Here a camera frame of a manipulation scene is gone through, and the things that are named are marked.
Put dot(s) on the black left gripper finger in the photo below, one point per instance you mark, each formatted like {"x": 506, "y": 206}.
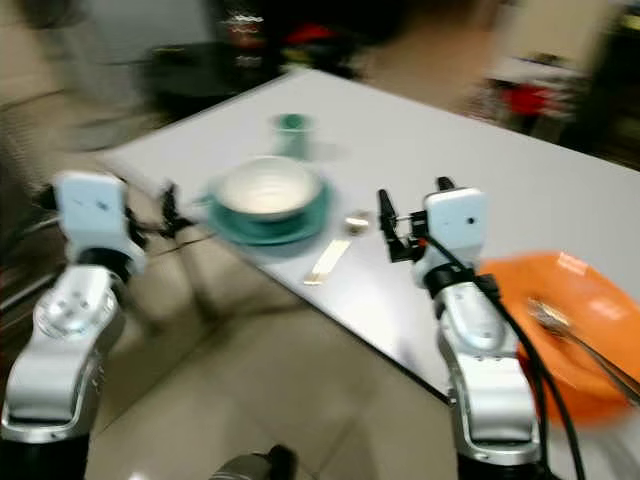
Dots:
{"x": 50, "y": 198}
{"x": 182, "y": 210}

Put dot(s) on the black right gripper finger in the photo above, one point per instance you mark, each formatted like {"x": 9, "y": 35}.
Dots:
{"x": 444, "y": 185}
{"x": 388, "y": 220}

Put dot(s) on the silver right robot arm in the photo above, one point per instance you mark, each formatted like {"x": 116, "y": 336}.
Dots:
{"x": 490, "y": 370}

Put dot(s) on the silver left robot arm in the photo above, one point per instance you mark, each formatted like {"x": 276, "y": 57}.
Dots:
{"x": 60, "y": 350}

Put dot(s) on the white folding table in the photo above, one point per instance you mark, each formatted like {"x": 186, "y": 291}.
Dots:
{"x": 420, "y": 140}

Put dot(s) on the metal spoon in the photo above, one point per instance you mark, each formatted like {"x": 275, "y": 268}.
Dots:
{"x": 330, "y": 262}

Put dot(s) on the teal plate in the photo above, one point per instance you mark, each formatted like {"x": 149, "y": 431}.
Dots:
{"x": 265, "y": 232}

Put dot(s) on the white bowl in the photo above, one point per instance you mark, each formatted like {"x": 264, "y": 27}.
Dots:
{"x": 268, "y": 190}

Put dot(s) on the green cup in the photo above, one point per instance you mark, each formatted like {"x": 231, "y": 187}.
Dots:
{"x": 292, "y": 135}

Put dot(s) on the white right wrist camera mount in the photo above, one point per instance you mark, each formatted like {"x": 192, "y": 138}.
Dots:
{"x": 455, "y": 225}

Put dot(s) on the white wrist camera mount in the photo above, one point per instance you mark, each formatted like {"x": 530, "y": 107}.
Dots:
{"x": 95, "y": 210}
{"x": 455, "y": 225}

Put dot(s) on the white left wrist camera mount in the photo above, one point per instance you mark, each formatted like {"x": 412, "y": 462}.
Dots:
{"x": 95, "y": 210}

